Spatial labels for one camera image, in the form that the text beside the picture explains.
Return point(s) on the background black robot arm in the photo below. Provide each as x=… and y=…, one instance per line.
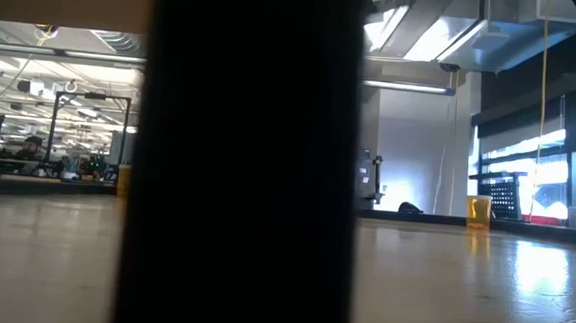
x=95, y=165

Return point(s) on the person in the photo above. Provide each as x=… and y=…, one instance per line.
x=31, y=148

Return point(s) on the pale hanging cloth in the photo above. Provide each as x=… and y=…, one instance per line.
x=118, y=146

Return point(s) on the silver ventilation duct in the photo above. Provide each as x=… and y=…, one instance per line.
x=475, y=43

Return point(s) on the red tray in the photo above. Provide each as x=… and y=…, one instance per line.
x=545, y=221

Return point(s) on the ceiling strip light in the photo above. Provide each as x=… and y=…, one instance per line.
x=408, y=87
x=99, y=56

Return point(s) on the black background gantry frame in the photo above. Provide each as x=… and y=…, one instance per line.
x=91, y=96

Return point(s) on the large orange pill bottle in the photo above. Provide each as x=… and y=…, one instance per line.
x=478, y=213
x=124, y=181

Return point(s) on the black perforated cart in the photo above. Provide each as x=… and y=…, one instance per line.
x=506, y=197

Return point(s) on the black equipment stand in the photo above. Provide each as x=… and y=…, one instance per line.
x=367, y=179

